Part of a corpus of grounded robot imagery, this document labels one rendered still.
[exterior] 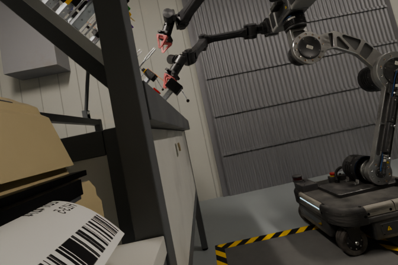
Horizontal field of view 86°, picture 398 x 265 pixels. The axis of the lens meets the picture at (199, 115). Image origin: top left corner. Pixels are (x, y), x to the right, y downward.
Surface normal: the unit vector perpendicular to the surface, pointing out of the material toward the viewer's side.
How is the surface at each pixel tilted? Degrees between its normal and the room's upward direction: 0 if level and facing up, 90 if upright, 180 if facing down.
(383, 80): 90
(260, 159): 90
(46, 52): 90
